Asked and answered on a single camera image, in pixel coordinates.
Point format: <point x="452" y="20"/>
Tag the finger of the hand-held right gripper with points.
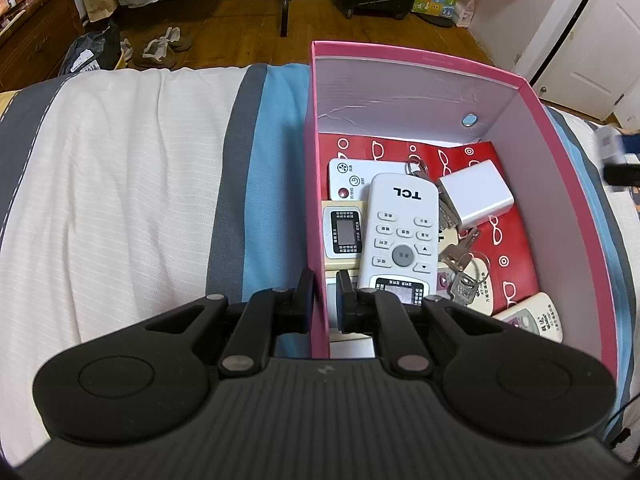
<point x="622" y="172"/>

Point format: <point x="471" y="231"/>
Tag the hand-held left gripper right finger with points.
<point x="341" y="300"/>

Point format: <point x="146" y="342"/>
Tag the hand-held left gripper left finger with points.
<point x="304" y="305"/>

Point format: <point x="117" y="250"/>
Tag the pink cardboard box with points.
<point x="575" y="220"/>

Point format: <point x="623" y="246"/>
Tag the beige remote with display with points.
<point x="342" y="232"/>

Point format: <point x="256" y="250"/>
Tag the small white remote control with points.
<point x="400" y="225"/>

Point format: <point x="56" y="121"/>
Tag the bunch of keys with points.
<point x="462" y="285"/>

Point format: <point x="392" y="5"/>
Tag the large white remote control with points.
<point x="350" y="172"/>

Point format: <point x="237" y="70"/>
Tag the white wall charger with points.
<point x="477" y="195"/>

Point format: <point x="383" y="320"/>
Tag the long cream remote control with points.
<point x="537" y="317"/>

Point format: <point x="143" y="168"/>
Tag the white door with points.
<point x="590" y="50"/>

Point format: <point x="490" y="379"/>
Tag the red printed glasses cloth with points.
<point x="515" y="250"/>

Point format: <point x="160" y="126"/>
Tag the striped bed sheet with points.
<point x="125" y="185"/>

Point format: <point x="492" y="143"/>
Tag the pair of slippers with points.
<point x="155" y="55"/>

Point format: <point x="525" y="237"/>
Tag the grey shoe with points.
<point x="180" y="40"/>

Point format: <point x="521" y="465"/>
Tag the dark plastic bag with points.
<point x="90" y="52"/>

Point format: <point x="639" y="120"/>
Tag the wooden nightstand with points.
<point x="35" y="35"/>

